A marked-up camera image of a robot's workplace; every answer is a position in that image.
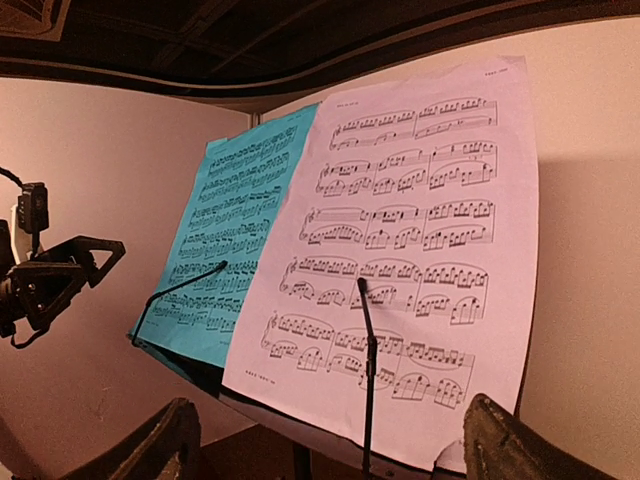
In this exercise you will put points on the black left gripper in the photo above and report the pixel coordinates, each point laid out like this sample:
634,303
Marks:
39,291

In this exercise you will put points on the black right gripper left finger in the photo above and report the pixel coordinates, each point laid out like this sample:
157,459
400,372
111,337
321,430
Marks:
165,447

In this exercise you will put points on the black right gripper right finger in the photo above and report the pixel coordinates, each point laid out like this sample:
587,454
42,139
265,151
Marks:
497,445

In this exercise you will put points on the blue sheet music page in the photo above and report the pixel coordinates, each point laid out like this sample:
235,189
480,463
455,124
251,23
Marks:
237,194

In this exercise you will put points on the black perforated music stand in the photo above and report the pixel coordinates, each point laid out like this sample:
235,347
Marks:
358,392

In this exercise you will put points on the white sheet music page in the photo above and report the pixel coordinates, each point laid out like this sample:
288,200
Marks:
424,194

